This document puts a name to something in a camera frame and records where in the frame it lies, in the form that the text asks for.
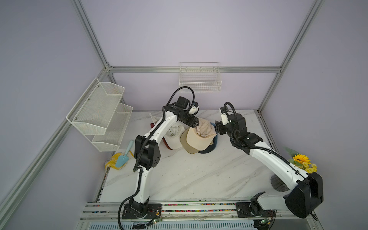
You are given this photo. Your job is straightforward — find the dark red baseball cap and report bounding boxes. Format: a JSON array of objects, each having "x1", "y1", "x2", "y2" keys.
[{"x1": 150, "y1": 123, "x2": 172, "y2": 150}]

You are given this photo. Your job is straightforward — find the khaki tan baseball cap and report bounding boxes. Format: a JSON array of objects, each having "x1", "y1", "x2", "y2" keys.
[{"x1": 180, "y1": 127, "x2": 201, "y2": 154}]

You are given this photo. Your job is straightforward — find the sunflower bouquet in vase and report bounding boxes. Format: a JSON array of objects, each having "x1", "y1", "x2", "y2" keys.
[{"x1": 270, "y1": 147, "x2": 317, "y2": 192}]

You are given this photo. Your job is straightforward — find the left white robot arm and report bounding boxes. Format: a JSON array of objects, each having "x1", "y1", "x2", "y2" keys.
[{"x1": 119, "y1": 96, "x2": 199, "y2": 219}]

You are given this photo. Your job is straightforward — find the left black corrugated cable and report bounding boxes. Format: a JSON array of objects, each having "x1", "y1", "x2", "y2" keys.
[{"x1": 117, "y1": 86, "x2": 196, "y2": 230}]

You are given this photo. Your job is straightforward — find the light blue brush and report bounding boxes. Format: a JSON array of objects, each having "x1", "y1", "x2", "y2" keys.
[{"x1": 115, "y1": 140, "x2": 134, "y2": 168}]

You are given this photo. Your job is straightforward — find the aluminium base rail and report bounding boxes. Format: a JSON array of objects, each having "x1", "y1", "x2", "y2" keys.
[{"x1": 77, "y1": 201, "x2": 323, "y2": 230}]

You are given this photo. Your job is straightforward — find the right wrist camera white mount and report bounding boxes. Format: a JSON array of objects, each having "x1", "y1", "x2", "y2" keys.
[{"x1": 219, "y1": 106, "x2": 229, "y2": 126}]

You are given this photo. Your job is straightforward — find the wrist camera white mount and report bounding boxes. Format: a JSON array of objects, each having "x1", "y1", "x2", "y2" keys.
[
  {"x1": 188, "y1": 102, "x2": 199, "y2": 115},
  {"x1": 219, "y1": 106, "x2": 229, "y2": 126}
]

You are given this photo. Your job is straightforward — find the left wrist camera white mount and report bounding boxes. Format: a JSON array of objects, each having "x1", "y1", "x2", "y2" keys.
[{"x1": 188, "y1": 102, "x2": 199, "y2": 115}]

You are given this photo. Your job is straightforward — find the beige baseball cap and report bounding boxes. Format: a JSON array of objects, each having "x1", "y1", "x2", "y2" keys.
[{"x1": 186, "y1": 118, "x2": 217, "y2": 150}]

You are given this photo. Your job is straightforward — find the white wire wall basket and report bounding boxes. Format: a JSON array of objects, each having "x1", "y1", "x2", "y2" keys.
[{"x1": 179, "y1": 62, "x2": 222, "y2": 93}]

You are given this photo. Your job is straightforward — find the yellow object behind arm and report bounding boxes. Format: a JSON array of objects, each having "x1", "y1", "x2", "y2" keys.
[{"x1": 104, "y1": 151, "x2": 134, "y2": 170}]

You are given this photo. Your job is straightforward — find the white baseball cap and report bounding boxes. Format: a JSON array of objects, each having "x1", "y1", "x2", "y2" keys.
[{"x1": 146, "y1": 112, "x2": 185, "y2": 150}]

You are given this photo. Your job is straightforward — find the white mesh two-tier shelf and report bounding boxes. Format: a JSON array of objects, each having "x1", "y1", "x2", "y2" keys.
[{"x1": 66, "y1": 78, "x2": 133, "y2": 152}]

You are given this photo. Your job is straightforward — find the dark navy baseball cap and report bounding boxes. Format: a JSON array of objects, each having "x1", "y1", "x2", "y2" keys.
[{"x1": 195, "y1": 119, "x2": 217, "y2": 153}]

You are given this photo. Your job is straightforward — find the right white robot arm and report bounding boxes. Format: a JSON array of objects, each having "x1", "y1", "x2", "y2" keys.
[{"x1": 215, "y1": 113, "x2": 324, "y2": 219}]

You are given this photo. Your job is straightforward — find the aluminium frame rails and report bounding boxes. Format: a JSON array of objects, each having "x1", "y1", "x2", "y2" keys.
[{"x1": 1, "y1": 1, "x2": 315, "y2": 202}]

